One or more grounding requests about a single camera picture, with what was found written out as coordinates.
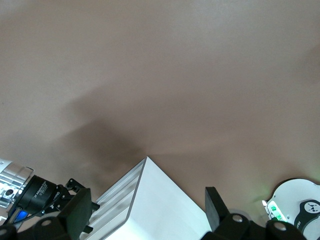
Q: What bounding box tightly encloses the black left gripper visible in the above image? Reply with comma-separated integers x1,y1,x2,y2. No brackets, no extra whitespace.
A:
18,174,101,234

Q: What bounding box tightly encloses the white cabinet drawer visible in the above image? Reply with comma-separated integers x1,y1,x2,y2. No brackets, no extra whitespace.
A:
93,177,140,218
86,212,131,240
91,193,136,230
96,161,145,208

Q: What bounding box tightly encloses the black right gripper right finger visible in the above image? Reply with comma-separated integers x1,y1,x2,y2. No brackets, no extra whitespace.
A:
202,186,307,240

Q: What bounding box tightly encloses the white drawer cabinet shell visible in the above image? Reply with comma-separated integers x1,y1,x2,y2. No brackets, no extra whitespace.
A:
84,156,213,240

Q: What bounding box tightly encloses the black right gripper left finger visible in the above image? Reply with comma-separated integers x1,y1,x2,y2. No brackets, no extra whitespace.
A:
0,187,93,240

